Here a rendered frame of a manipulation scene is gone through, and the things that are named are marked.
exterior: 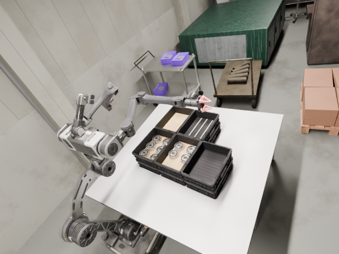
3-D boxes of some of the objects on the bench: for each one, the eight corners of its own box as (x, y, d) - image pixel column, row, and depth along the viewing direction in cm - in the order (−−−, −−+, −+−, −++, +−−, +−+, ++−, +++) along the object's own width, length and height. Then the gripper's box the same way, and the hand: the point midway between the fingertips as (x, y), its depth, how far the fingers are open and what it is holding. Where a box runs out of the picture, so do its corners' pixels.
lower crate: (216, 200, 175) (214, 193, 168) (185, 187, 192) (182, 180, 185) (234, 165, 196) (233, 156, 189) (206, 155, 213) (204, 147, 206)
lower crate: (206, 155, 213) (204, 147, 206) (181, 147, 230) (178, 140, 223) (222, 129, 234) (221, 121, 227) (198, 124, 251) (196, 116, 244)
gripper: (191, 111, 159) (211, 113, 151) (188, 100, 152) (209, 101, 144) (194, 106, 163) (214, 107, 155) (192, 94, 156) (212, 96, 148)
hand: (210, 104), depth 150 cm, fingers open, 6 cm apart
